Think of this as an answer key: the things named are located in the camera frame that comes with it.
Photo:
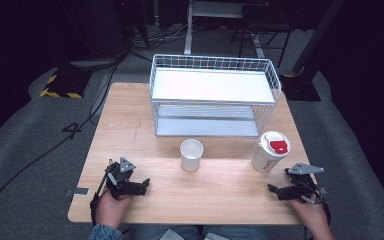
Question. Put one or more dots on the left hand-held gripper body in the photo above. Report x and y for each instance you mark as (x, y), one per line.
(117, 178)

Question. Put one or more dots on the person's left hand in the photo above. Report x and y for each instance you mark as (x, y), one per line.
(110, 211)

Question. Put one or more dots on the person's right hand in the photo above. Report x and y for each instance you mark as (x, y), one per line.
(313, 216)

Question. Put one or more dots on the white paper sheet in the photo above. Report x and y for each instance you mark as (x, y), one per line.
(171, 235)
(216, 236)

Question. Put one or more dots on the white desk frame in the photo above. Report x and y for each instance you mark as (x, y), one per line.
(210, 10)

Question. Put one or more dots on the white tumbler with red lid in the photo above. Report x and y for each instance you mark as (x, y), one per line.
(268, 156)

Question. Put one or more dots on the white paper cup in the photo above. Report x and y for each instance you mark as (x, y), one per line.
(191, 156)

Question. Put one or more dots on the black slanted stand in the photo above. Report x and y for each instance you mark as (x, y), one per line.
(308, 50)

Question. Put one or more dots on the grey tape strip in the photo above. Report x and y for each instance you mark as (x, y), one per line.
(80, 191)

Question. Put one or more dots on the yellow black striped stand base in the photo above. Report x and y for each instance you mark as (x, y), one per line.
(63, 85)

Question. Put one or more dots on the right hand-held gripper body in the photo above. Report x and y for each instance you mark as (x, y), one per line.
(305, 185)

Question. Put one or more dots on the black chair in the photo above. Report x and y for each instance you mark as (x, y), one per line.
(266, 23)

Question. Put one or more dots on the person's legs in jeans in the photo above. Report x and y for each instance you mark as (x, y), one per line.
(193, 232)

